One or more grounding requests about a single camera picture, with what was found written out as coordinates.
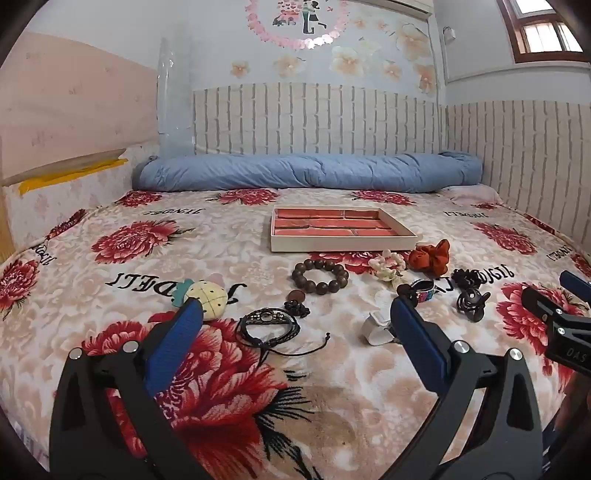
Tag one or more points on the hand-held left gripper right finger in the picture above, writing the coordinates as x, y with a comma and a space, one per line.
418, 344

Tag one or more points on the brick pattern cardboard tray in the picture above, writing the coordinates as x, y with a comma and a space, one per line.
341, 228

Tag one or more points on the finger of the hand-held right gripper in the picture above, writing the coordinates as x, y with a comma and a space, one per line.
575, 280
540, 302

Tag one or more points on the pink pillow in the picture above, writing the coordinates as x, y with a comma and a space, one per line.
473, 194

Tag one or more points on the orange fabric scrunchie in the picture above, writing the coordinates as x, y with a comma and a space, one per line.
431, 256

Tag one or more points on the round couple wall sticker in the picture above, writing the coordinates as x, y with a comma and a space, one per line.
304, 18

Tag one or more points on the yellow tape strip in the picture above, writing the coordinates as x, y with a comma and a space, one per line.
64, 177

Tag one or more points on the clear plastic sheet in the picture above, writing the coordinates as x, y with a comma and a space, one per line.
174, 106

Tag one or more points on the black hair clip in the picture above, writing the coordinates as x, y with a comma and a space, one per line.
472, 302

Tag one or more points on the small black beaded charm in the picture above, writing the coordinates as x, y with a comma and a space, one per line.
297, 308

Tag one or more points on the flower wall stickers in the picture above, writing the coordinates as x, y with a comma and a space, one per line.
346, 60

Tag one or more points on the white air conditioner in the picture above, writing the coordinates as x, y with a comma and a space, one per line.
411, 5

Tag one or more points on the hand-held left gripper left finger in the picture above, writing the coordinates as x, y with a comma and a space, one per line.
178, 339

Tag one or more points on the red floral blanket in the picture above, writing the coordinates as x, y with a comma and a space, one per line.
138, 258

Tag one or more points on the pale pink board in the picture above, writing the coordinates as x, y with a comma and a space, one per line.
69, 106

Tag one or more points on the rolled blue quilt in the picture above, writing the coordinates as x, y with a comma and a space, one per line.
300, 173

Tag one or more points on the pineapple shaped hair clip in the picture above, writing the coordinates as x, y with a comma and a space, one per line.
210, 297

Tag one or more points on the wooden frame window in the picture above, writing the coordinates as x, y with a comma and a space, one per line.
545, 32

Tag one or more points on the white hair clip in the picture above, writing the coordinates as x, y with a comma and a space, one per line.
375, 328

